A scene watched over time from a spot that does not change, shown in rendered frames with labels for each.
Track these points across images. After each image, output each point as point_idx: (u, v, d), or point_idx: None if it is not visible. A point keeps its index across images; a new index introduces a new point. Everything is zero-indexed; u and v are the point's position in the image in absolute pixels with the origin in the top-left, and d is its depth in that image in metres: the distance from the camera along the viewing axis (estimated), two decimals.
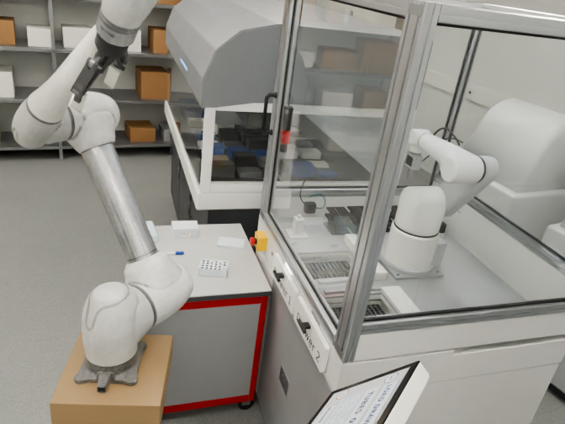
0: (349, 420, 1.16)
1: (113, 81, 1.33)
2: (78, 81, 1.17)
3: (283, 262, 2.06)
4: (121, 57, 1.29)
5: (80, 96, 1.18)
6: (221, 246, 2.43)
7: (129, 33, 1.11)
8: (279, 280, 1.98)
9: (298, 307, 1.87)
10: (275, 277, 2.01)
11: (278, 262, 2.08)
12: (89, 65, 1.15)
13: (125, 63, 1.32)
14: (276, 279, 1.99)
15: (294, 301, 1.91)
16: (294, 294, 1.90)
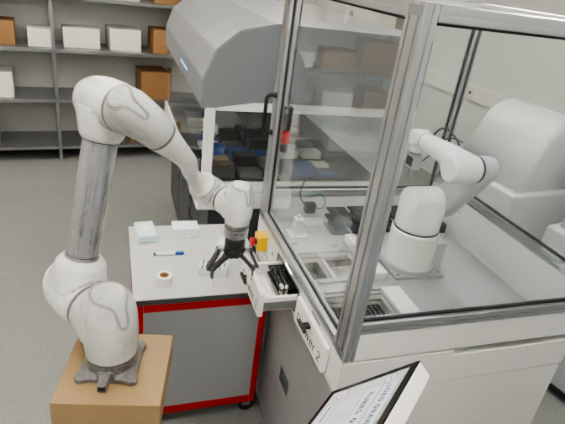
0: (349, 420, 1.16)
1: None
2: (256, 260, 1.90)
3: None
4: (212, 262, 1.86)
5: None
6: (221, 246, 2.43)
7: None
8: (245, 283, 1.94)
9: (298, 307, 1.87)
10: (241, 279, 1.96)
11: (246, 264, 2.03)
12: (252, 249, 1.88)
13: (208, 266, 1.87)
14: (242, 281, 1.95)
15: (260, 304, 1.87)
16: (260, 297, 1.85)
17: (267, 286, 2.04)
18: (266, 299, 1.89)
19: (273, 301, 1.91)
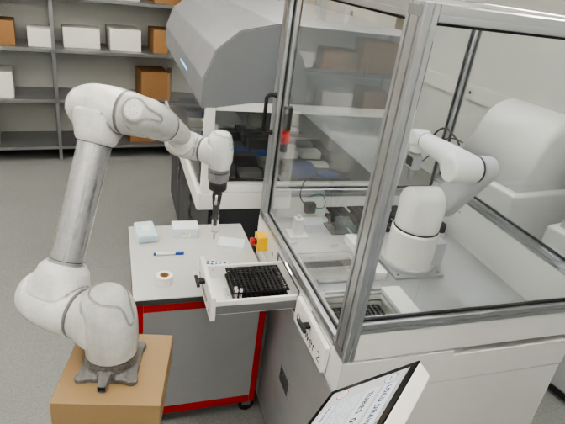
0: (349, 420, 1.16)
1: (213, 225, 2.14)
2: None
3: (207, 267, 1.96)
4: (214, 212, 2.08)
5: None
6: (221, 246, 2.43)
7: None
8: (198, 286, 1.88)
9: (298, 307, 1.87)
10: (195, 282, 1.91)
11: (202, 267, 1.98)
12: None
13: (212, 217, 2.09)
14: (196, 284, 1.89)
15: (212, 308, 1.81)
16: (211, 301, 1.80)
17: (224, 289, 1.98)
18: (219, 303, 1.83)
19: (227, 305, 1.85)
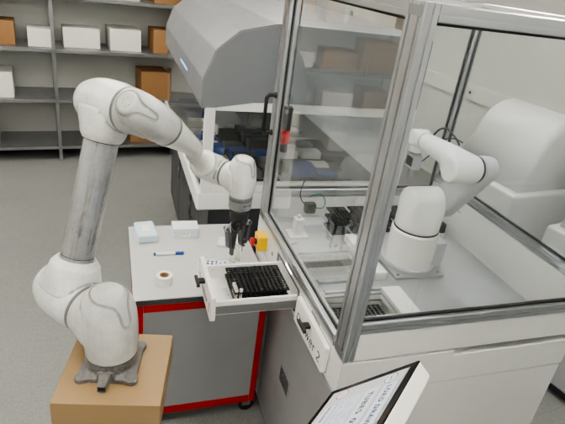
0: (349, 420, 1.16)
1: (232, 254, 2.01)
2: (247, 235, 2.01)
3: (207, 267, 1.96)
4: (229, 240, 1.95)
5: None
6: (221, 246, 2.43)
7: None
8: (198, 286, 1.88)
9: (298, 307, 1.87)
10: (195, 282, 1.91)
11: (202, 267, 1.98)
12: (250, 223, 2.00)
13: (227, 244, 1.97)
14: (196, 284, 1.89)
15: (212, 308, 1.81)
16: (211, 301, 1.80)
17: (224, 289, 1.98)
18: (219, 303, 1.83)
19: (227, 305, 1.85)
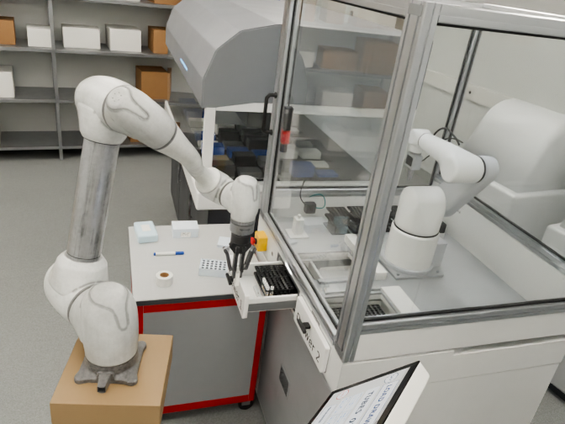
0: (349, 420, 1.16)
1: (235, 278, 1.93)
2: (250, 262, 1.90)
3: (237, 265, 2.00)
4: (229, 262, 1.88)
5: (245, 265, 1.92)
6: (221, 246, 2.43)
7: None
8: (230, 283, 1.92)
9: (298, 307, 1.87)
10: (227, 280, 1.94)
11: (232, 265, 2.01)
12: (254, 250, 1.89)
13: None
14: (228, 282, 1.93)
15: (245, 305, 1.85)
16: (245, 299, 1.84)
17: (253, 287, 2.02)
18: (250, 299, 1.87)
19: (259, 302, 1.89)
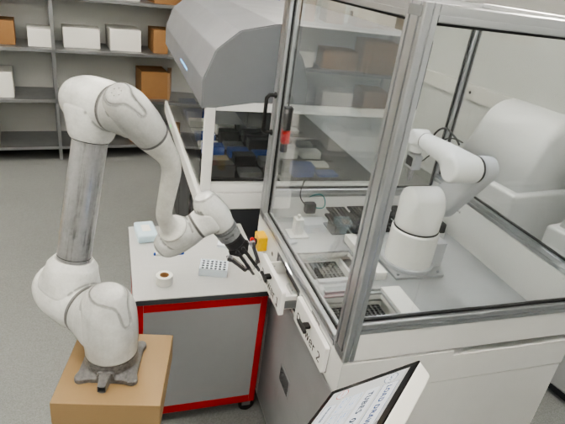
0: (349, 420, 1.16)
1: None
2: (257, 255, 1.93)
3: (271, 263, 2.05)
4: (240, 263, 1.94)
5: None
6: (221, 246, 2.43)
7: None
8: (266, 281, 1.96)
9: (298, 307, 1.87)
10: (262, 278, 1.99)
11: (266, 263, 2.06)
12: (255, 244, 1.91)
13: (244, 266, 1.96)
14: (263, 280, 1.98)
15: (282, 302, 1.89)
16: (281, 295, 1.88)
17: (287, 284, 2.07)
18: (287, 297, 1.92)
19: (294, 299, 1.93)
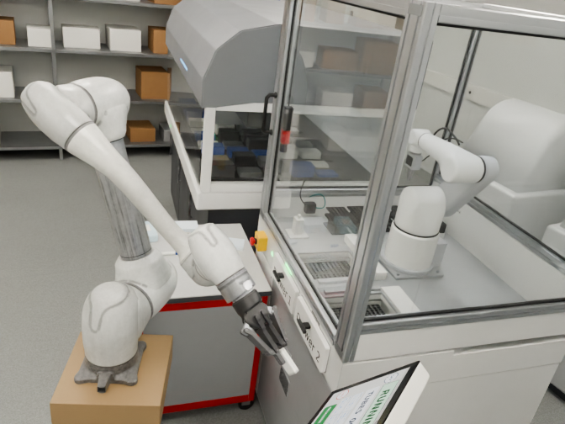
0: (349, 420, 1.16)
1: (286, 364, 1.29)
2: (282, 328, 1.31)
3: (283, 262, 2.06)
4: (262, 344, 1.27)
5: None
6: None
7: None
8: (279, 280, 1.98)
9: (298, 307, 1.87)
10: (275, 277, 2.01)
11: (278, 262, 2.08)
12: (275, 311, 1.33)
13: (266, 352, 1.27)
14: (276, 279, 1.99)
15: (294, 301, 1.91)
16: (294, 294, 1.90)
17: None
18: None
19: None
